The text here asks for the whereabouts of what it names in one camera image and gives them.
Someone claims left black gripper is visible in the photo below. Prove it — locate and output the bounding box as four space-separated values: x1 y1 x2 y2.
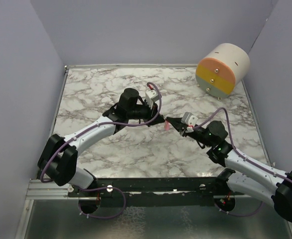
127 99 164 126

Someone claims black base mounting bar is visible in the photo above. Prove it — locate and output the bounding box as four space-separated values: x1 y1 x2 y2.
68 169 235 208

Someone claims cylindrical pastel drawer box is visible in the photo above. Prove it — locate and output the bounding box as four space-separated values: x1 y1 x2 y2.
195 43 250 100

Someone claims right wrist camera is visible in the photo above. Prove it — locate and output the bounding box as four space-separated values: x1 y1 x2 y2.
181 112 198 126

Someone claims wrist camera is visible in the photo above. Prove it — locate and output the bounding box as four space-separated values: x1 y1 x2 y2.
181 112 198 126
145 90 159 109

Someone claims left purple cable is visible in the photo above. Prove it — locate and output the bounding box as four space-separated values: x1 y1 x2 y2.
39 82 163 220

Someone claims purple cable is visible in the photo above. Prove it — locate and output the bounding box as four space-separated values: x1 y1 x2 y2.
190 107 292 216
39 82 163 220

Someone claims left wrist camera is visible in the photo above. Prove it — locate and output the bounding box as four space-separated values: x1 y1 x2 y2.
145 90 159 109

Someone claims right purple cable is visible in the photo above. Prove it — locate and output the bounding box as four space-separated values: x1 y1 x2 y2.
190 107 292 216

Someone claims aluminium table frame rail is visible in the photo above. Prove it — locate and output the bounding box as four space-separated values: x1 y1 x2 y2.
13 65 69 239

